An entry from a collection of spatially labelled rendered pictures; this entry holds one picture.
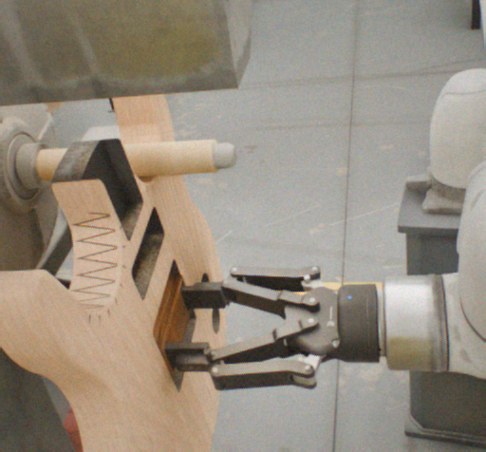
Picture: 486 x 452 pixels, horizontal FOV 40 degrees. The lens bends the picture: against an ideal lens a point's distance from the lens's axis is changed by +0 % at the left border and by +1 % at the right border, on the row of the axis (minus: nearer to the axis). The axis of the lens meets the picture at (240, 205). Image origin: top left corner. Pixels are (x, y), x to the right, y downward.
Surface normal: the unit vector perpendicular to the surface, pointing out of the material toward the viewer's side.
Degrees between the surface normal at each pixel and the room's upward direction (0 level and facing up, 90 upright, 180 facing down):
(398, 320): 45
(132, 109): 79
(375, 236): 0
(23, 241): 97
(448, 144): 88
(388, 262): 0
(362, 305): 19
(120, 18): 90
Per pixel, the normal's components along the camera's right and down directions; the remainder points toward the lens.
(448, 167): -0.68, 0.52
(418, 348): -0.19, 0.38
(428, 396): -0.29, 0.57
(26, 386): 0.98, -0.04
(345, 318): -0.23, -0.30
